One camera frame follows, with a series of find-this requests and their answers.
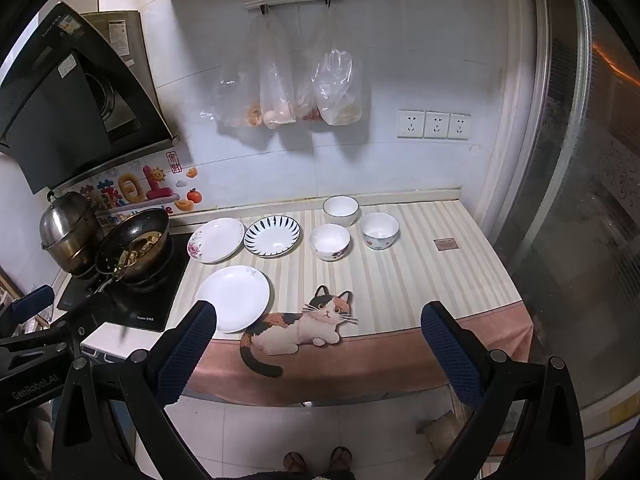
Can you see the colourful wall stickers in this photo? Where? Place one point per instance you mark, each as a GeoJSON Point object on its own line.
{"type": "Point", "coordinates": [135, 185]}

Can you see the white bowl with floral print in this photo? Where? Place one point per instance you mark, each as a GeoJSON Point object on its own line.
{"type": "Point", "coordinates": [379, 230]}

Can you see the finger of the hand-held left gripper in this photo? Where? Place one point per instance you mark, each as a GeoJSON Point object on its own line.
{"type": "Point", "coordinates": [32, 302]}
{"type": "Point", "coordinates": [80, 317]}

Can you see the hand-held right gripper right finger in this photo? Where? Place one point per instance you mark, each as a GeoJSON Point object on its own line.
{"type": "Point", "coordinates": [450, 355]}

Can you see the person's left sandalled foot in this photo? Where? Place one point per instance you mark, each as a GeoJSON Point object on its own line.
{"type": "Point", "coordinates": [294, 462]}

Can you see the person's sandalled foot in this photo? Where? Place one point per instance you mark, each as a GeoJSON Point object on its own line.
{"type": "Point", "coordinates": [294, 462]}
{"type": "Point", "coordinates": [340, 459]}

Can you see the black range hood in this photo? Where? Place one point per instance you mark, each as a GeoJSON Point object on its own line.
{"type": "Point", "coordinates": [75, 125]}

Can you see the small white red-floral bowl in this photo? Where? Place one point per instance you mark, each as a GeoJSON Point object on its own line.
{"type": "Point", "coordinates": [329, 242]}

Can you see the glass sliding door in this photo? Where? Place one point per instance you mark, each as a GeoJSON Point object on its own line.
{"type": "Point", "coordinates": [580, 210]}

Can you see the person's right sandalled foot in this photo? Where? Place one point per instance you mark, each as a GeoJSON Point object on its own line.
{"type": "Point", "coordinates": [340, 459]}

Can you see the black wok with food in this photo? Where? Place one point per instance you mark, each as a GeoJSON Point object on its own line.
{"type": "Point", "coordinates": [132, 232]}

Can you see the black induction cooktop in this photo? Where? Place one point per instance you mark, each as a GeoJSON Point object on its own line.
{"type": "Point", "coordinates": [150, 302]}

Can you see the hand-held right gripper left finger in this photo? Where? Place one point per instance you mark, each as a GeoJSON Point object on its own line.
{"type": "Point", "coordinates": [187, 345]}

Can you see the cardboard box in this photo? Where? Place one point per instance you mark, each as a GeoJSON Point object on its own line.
{"type": "Point", "coordinates": [440, 432]}

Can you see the large white plate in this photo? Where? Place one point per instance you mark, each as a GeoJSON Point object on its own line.
{"type": "Point", "coordinates": [235, 297]}

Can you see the white plate with blue stripes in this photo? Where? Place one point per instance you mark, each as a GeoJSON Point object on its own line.
{"type": "Point", "coordinates": [272, 235]}

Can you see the stainless steel steamer pot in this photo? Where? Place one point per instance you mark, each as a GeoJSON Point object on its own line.
{"type": "Point", "coordinates": [65, 230]}

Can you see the white bowl with dark rim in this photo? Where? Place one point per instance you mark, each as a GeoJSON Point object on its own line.
{"type": "Point", "coordinates": [340, 208]}

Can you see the white plate with floral rim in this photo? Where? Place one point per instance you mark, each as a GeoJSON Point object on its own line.
{"type": "Point", "coordinates": [217, 240]}

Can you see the striped cat-print tablecloth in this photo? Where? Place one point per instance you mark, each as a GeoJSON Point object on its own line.
{"type": "Point", "coordinates": [410, 285]}

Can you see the white wall socket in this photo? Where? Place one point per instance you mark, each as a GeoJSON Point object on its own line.
{"type": "Point", "coordinates": [437, 125]}
{"type": "Point", "coordinates": [411, 124]}
{"type": "Point", "coordinates": [459, 126]}

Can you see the clear plastic bag with eggs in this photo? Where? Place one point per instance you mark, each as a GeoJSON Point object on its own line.
{"type": "Point", "coordinates": [276, 105]}

